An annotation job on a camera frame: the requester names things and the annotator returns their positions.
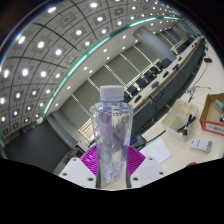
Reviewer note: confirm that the white paper sheet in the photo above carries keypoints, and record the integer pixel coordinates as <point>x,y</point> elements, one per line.
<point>156,150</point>

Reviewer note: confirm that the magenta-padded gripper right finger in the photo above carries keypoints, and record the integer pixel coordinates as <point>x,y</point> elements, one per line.
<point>146,170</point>

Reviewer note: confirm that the clear plastic water bottle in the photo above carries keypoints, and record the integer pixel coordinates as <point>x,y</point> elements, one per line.
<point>111,133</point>

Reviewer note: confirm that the small black tool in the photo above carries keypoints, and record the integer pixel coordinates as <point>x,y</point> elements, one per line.
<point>186,125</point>

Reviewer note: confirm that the beige divided organizer box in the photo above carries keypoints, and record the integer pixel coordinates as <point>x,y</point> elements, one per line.
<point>175,120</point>

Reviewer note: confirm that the black oblong device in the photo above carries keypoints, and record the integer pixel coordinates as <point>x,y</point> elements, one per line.
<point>207,60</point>

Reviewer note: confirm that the red-edged open cardboard box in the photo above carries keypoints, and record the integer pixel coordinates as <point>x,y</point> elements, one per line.
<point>210,125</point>

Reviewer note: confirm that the group of ceiling lights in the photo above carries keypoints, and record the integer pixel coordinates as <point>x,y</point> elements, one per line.
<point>58,52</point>

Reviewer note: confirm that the black desktop conference unit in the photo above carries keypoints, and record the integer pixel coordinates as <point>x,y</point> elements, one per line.
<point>137,141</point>

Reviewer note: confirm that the long curved conference desk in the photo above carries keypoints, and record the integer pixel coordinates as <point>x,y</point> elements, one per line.
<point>166,90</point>

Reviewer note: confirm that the row of black office chairs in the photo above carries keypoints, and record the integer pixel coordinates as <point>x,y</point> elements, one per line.
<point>146,75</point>

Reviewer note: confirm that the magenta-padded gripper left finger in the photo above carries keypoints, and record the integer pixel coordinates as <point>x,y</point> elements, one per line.
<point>76,170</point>

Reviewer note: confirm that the white remote control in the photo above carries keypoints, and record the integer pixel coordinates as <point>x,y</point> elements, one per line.
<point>201,145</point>

